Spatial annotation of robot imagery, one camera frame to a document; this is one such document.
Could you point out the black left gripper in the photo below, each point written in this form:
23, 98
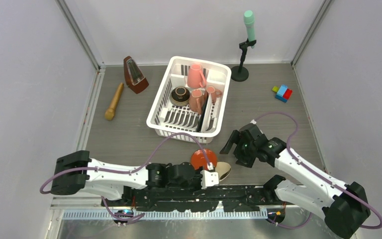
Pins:
198, 187

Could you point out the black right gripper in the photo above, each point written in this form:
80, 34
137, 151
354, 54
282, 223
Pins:
246, 162

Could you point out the red small plate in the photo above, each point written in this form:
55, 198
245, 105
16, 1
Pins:
198, 159

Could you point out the red and cream saucer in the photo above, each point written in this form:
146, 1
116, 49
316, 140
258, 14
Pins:
223, 169

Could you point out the white round plate with lettering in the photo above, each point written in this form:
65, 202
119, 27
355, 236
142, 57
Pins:
207, 114

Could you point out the small pink cup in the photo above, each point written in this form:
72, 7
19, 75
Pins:
214, 93

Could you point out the white plastic dish rack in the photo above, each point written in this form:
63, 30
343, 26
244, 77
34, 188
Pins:
165, 118

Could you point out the black patterned ceramic bowl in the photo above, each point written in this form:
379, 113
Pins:
180, 96

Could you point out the large pink mug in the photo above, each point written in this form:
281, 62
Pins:
196, 78

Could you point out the teal square plate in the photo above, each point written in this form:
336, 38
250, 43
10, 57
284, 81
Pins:
202, 116

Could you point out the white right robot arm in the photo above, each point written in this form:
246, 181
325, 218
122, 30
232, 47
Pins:
332, 200

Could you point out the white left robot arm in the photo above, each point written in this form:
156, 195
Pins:
78, 172

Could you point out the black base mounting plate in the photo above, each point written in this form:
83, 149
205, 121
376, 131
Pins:
234, 198

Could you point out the black microphone stand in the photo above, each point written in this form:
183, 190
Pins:
240, 73

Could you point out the colourful toy blocks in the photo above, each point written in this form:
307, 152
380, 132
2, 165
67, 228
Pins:
282, 93

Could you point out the wooden pestle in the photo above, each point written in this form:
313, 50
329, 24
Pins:
110, 112

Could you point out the brown wooden metronome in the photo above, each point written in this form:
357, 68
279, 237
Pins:
134, 78

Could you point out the mint green microphone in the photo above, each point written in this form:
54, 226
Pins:
249, 21

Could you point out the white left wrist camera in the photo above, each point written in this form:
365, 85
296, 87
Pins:
210, 177

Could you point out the slotted white cable duct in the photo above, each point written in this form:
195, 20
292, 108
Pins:
92, 214

